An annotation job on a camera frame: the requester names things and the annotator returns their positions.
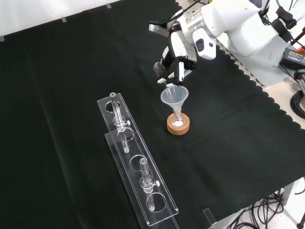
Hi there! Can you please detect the small glass round-bottom flask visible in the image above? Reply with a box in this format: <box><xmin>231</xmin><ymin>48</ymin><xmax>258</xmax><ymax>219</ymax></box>
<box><xmin>172</xmin><ymin>107</ymin><xmax>186</xmax><ymax>127</ymax></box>

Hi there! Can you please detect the clear acrylic funnel stand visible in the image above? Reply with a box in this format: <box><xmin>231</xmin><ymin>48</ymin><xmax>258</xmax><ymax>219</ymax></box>
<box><xmin>97</xmin><ymin>92</ymin><xmax>180</xmax><ymax>229</ymax></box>

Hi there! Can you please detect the small clear acrylic tab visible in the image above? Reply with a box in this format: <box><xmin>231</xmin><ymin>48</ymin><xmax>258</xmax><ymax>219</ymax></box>
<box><xmin>202</xmin><ymin>208</ymin><xmax>218</xmax><ymax>227</ymax></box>

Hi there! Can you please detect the black power adapter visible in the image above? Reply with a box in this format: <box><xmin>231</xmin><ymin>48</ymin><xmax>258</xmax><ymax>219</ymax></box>
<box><xmin>278</xmin><ymin>46</ymin><xmax>305</xmax><ymax>70</ymax></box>

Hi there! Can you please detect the clear plastic funnel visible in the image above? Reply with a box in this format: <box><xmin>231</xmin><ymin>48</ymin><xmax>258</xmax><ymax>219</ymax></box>
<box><xmin>160</xmin><ymin>86</ymin><xmax>190</xmax><ymax>115</ymax></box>

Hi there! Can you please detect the black bench cloth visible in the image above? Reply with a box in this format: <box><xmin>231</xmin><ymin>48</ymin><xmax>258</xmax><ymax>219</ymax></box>
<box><xmin>0</xmin><ymin>0</ymin><xmax>305</xmax><ymax>229</ymax></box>

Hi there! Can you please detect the grey base plate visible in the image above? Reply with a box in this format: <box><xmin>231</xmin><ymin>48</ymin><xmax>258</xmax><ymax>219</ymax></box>
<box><xmin>214</xmin><ymin>35</ymin><xmax>296</xmax><ymax>87</ymax></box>

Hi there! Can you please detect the coiled black cable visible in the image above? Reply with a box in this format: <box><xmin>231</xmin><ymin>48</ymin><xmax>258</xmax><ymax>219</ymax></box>
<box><xmin>290</xmin><ymin>90</ymin><xmax>305</xmax><ymax>118</ymax></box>

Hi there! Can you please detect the black floor cable tangle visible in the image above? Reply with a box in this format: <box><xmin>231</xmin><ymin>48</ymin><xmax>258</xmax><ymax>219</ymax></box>
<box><xmin>224</xmin><ymin>188</ymin><xmax>288</xmax><ymax>229</ymax></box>

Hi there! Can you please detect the cork ring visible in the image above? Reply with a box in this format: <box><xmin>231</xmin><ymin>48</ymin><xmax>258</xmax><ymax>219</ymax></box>
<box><xmin>166</xmin><ymin>114</ymin><xmax>191</xmax><ymax>136</ymax></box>

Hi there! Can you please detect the pale board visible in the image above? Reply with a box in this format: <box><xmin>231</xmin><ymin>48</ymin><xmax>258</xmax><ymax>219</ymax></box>
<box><xmin>259</xmin><ymin>30</ymin><xmax>292</xmax><ymax>67</ymax></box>

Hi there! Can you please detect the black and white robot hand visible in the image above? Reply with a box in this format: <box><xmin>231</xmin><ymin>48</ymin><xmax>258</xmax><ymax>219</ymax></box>
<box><xmin>154</xmin><ymin>29</ymin><xmax>198</xmax><ymax>87</ymax></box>

